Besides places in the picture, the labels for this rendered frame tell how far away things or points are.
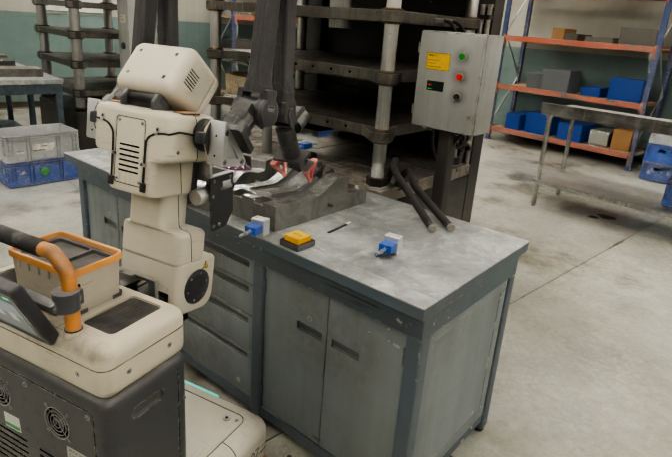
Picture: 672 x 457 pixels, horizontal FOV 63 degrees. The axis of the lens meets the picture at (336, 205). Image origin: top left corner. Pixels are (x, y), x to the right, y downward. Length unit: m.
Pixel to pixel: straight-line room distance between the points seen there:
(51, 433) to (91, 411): 0.20
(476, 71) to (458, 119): 0.20
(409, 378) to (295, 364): 0.49
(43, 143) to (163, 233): 3.65
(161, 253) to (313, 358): 0.63
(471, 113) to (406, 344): 1.09
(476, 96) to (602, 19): 6.18
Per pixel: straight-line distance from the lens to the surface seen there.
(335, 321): 1.73
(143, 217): 1.58
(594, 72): 8.38
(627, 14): 8.29
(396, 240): 1.70
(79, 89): 6.29
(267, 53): 1.49
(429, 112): 2.40
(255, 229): 1.74
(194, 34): 9.84
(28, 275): 1.46
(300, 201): 1.88
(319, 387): 1.91
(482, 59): 2.28
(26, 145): 5.11
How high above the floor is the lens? 1.48
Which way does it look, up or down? 19 degrees down
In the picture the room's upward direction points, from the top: 4 degrees clockwise
